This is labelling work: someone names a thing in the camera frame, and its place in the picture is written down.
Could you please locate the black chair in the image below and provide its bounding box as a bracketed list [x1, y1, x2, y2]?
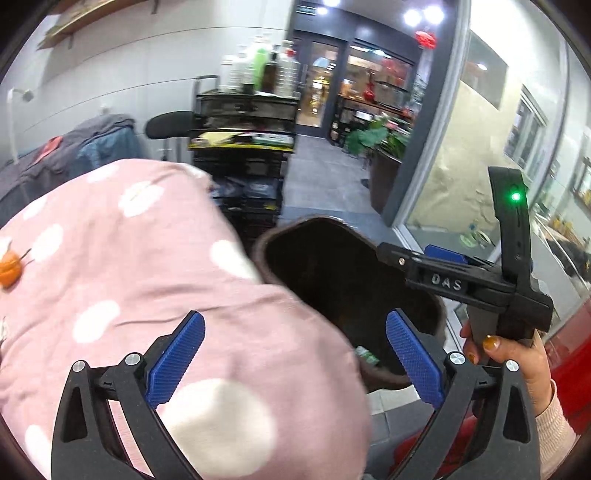
[145, 111, 197, 162]

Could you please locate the red plastic object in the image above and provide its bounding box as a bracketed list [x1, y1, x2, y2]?
[542, 286, 591, 435]

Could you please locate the dark brown trash bin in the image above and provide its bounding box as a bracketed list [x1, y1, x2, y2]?
[252, 216, 448, 393]

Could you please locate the pile of blue grey clothes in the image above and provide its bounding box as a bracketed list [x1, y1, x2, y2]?
[0, 113, 144, 227]

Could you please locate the person's right forearm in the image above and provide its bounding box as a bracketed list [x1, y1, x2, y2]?
[533, 378, 578, 480]

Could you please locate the green potted plant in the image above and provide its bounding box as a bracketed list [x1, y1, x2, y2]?
[346, 115, 411, 215]

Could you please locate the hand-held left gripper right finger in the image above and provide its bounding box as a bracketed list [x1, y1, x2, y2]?
[385, 308, 541, 480]

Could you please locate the orange tangerine peel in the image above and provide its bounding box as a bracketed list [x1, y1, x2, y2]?
[0, 251, 25, 289]

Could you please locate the black rolling cart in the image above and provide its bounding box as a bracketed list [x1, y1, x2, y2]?
[188, 76, 298, 259]

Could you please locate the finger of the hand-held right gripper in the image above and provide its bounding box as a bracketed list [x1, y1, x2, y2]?
[376, 243, 413, 278]
[423, 245, 500, 273]

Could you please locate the pink polka-dot blanket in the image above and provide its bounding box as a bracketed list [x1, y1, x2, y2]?
[0, 158, 375, 480]

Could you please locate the wooden wall shelf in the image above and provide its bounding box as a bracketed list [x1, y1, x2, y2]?
[37, 0, 160, 49]

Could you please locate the person's right hand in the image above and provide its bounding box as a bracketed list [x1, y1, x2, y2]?
[460, 320, 553, 417]

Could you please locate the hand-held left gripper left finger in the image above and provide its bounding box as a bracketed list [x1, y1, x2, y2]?
[52, 310, 206, 480]

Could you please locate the brown bottle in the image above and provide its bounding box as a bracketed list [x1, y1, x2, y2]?
[264, 53, 280, 93]

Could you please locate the green bottle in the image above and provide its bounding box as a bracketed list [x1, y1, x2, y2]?
[253, 48, 271, 92]

